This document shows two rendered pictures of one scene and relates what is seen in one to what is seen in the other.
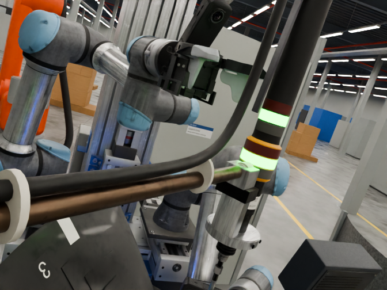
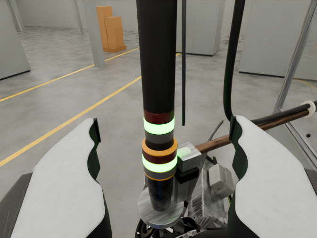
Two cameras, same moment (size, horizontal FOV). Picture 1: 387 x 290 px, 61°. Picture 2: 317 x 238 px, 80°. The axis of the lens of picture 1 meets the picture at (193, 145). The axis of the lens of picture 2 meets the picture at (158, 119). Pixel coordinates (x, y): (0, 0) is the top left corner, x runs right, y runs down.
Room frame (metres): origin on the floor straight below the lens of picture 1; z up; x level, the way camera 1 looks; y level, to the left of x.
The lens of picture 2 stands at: (0.54, 0.02, 1.72)
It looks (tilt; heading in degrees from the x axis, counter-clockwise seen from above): 32 degrees down; 216
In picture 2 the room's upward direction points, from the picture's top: 1 degrees counter-clockwise
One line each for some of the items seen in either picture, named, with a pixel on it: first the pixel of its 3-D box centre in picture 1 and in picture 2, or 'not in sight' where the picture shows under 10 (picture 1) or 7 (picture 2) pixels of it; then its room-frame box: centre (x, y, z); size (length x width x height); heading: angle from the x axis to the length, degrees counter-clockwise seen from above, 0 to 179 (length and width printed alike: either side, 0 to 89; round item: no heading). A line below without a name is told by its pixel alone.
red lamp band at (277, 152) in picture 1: (262, 148); (159, 147); (0.39, -0.08, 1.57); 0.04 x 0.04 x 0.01
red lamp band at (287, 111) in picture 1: (277, 106); (158, 111); (0.39, -0.08, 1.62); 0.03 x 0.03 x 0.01
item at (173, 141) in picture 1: (213, 157); not in sight; (2.43, -0.17, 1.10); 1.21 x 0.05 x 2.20; 115
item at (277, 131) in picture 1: (269, 128); (159, 130); (0.39, -0.08, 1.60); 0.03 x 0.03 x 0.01
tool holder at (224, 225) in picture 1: (240, 201); (166, 182); (0.38, -0.08, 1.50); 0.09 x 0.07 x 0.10; 150
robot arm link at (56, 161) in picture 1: (49, 160); not in sight; (1.08, 0.46, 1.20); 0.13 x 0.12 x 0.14; 145
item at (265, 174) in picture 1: (255, 167); (160, 163); (0.39, -0.08, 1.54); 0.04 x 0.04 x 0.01
